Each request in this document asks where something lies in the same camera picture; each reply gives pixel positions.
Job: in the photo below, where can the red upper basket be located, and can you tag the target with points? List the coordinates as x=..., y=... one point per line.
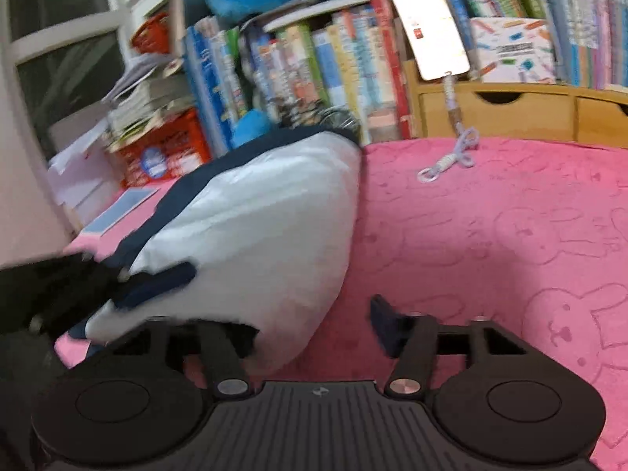
x=153, y=35

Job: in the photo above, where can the red plastic crate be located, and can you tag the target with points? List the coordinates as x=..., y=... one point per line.
x=165, y=152

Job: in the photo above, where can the blue notebook on table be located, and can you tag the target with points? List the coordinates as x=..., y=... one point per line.
x=125, y=204

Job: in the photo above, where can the miniature bicycle model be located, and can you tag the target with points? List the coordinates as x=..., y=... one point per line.
x=328, y=118

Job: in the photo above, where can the white loose paper sheet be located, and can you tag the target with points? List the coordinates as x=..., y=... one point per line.
x=84, y=180

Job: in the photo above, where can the left row of books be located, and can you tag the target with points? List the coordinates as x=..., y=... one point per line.
x=210, y=68

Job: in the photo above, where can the stack of papers and books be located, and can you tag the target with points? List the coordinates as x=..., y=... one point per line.
x=153, y=90

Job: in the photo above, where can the row of colourful books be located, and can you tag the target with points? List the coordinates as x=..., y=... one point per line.
x=350, y=53

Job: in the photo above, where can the white patterned box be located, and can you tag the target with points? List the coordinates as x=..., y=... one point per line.
x=513, y=50

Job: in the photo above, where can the wooden drawer organizer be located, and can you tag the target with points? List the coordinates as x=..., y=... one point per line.
x=545, y=112

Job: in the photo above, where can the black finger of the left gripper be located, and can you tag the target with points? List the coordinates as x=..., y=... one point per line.
x=142, y=287

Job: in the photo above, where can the white and navy jacket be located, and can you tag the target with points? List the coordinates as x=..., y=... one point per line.
x=268, y=228

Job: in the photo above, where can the pink patterned table cloth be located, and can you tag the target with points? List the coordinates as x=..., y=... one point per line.
x=521, y=257

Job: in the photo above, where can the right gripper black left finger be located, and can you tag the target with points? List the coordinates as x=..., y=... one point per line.
x=220, y=366

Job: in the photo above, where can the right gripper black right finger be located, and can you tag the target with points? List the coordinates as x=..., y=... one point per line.
x=409, y=340

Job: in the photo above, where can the smartphone with lit screen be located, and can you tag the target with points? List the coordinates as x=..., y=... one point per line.
x=433, y=37

